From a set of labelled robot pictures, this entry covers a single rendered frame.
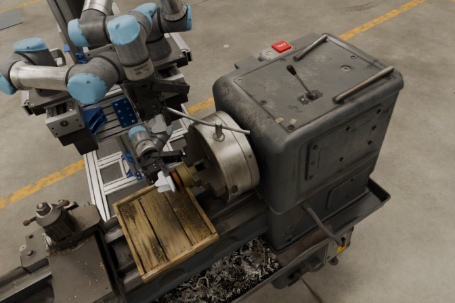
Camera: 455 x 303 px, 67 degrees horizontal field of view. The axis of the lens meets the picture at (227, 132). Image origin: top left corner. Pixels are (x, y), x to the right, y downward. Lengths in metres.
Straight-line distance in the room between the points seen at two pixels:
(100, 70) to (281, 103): 0.63
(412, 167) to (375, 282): 0.92
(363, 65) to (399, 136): 1.62
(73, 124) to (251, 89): 0.82
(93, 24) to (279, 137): 0.63
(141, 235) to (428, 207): 1.87
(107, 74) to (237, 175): 0.57
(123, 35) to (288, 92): 0.62
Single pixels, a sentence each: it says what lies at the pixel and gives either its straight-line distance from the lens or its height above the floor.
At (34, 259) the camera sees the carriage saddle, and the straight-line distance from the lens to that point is 1.51.
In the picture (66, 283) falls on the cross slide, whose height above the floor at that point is 0.97.
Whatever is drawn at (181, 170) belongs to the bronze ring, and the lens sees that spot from 1.22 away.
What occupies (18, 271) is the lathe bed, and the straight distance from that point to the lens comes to 1.59.
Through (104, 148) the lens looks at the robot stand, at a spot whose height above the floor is 0.21.
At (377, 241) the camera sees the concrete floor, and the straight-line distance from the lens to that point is 2.38.
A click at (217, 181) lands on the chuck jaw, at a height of 1.10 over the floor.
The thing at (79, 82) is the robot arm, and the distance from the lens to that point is 1.25.
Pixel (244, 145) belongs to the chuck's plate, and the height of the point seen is 1.20.
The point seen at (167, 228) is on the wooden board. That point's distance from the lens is 1.38.
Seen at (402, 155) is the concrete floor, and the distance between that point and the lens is 2.84.
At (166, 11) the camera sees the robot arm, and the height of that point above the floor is 1.41.
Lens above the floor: 2.05
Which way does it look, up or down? 45 degrees down
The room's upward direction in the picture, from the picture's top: 9 degrees counter-clockwise
